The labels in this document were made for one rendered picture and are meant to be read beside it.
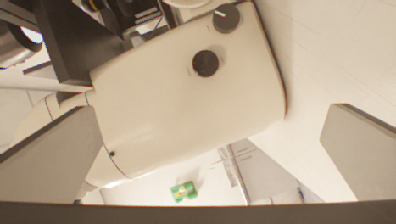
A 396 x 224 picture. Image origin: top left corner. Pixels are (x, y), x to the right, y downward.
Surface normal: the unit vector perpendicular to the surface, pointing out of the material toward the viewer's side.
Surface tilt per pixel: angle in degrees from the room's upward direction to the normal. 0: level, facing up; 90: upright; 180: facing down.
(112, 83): 90
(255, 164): 90
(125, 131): 90
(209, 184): 90
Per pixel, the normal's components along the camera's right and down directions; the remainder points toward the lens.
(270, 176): -0.01, 0.06
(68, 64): 0.94, -0.35
